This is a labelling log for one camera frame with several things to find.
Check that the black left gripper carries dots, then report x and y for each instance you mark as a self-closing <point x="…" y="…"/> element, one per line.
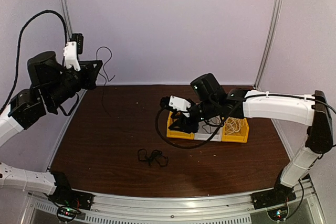
<point x="91" y="72"/>

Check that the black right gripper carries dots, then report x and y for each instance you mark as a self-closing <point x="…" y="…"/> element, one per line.
<point x="185" y="125"/>

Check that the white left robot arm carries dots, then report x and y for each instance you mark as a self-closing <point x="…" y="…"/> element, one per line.
<point x="51" y="85"/>

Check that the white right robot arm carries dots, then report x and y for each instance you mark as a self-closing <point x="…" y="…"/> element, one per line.
<point x="309" y="110"/>

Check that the yellow bin left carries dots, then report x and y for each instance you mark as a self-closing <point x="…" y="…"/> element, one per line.
<point x="174" y="133"/>

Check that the yellow bin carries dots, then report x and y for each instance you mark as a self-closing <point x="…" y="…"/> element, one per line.
<point x="235" y="131"/>
<point x="174" y="133"/>

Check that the white plastic bin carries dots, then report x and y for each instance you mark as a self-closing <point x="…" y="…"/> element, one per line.
<point x="205" y="131"/>

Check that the yellow bin right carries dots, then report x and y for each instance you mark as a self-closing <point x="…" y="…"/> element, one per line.
<point x="235" y="131"/>

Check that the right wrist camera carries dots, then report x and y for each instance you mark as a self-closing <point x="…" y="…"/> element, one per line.
<point x="176" y="104"/>

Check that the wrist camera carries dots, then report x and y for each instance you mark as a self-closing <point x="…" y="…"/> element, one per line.
<point x="176" y="104"/>
<point x="72" y="49"/>

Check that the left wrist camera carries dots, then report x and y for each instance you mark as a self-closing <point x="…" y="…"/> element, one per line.
<point x="72" y="49"/>

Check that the left aluminium corner post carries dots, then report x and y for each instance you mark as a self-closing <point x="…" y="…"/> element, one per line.
<point x="66" y="16"/>

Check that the aluminium corner post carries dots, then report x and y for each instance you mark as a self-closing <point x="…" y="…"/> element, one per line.
<point x="275" y="15"/>
<point x="66" y="16"/>

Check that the aluminium front rail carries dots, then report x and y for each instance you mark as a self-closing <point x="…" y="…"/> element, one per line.
<point x="232" y="208"/>

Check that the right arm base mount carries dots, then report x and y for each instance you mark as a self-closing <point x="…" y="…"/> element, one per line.
<point x="275" y="202"/>

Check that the right aluminium corner post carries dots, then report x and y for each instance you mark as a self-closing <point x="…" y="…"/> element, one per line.
<point x="275" y="15"/>

